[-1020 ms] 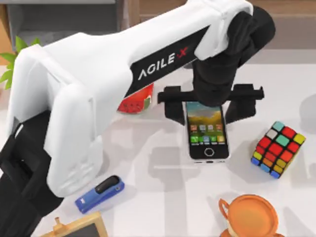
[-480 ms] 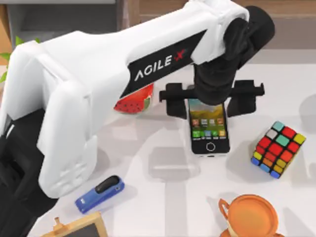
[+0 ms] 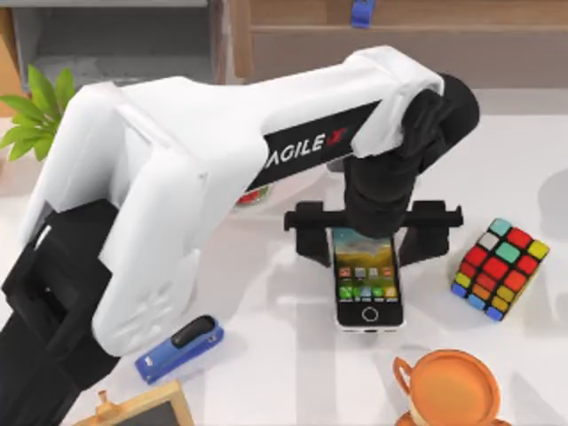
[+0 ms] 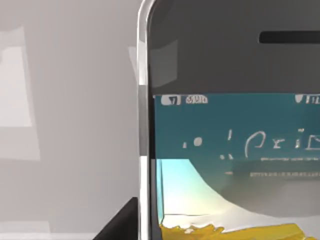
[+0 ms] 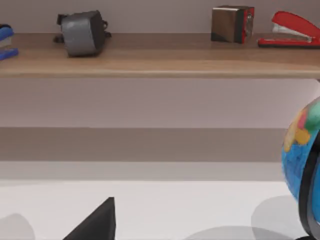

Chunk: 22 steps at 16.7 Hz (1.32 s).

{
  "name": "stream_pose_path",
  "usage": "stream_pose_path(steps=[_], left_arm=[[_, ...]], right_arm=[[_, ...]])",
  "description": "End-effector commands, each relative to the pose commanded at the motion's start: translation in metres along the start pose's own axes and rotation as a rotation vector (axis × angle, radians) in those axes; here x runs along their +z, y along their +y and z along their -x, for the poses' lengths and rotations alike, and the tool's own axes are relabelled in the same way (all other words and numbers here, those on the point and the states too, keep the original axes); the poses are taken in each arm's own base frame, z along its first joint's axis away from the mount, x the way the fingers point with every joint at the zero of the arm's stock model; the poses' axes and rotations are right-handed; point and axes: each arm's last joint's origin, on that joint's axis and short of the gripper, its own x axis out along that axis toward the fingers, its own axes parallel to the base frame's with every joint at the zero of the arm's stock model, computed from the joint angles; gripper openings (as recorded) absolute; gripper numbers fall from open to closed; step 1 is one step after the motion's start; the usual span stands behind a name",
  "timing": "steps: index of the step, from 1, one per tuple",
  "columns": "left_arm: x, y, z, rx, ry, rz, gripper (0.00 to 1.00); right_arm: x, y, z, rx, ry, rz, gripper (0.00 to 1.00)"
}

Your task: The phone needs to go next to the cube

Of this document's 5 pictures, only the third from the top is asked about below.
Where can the black smartphone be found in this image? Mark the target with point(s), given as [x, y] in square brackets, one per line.
[366, 284]

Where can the red and green can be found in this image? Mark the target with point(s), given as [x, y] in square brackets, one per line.
[254, 198]

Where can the multicoloured puzzle cube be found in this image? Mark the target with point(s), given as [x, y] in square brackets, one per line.
[501, 266]

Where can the orange cup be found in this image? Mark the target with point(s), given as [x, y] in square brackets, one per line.
[448, 390]

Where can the blue stapler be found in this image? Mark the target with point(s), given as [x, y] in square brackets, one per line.
[182, 350]

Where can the orange saucer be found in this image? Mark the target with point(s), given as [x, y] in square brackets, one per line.
[406, 419]

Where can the wooden open shelves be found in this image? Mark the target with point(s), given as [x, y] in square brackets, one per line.
[444, 49]

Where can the small blue object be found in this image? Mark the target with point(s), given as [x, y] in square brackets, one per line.
[363, 13]

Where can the wooden framed blackboard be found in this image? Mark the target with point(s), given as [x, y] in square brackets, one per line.
[142, 408]

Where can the grey cabinet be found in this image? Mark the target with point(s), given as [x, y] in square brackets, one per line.
[120, 40]

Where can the green leafy plant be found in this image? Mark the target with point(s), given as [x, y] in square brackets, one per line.
[37, 115]

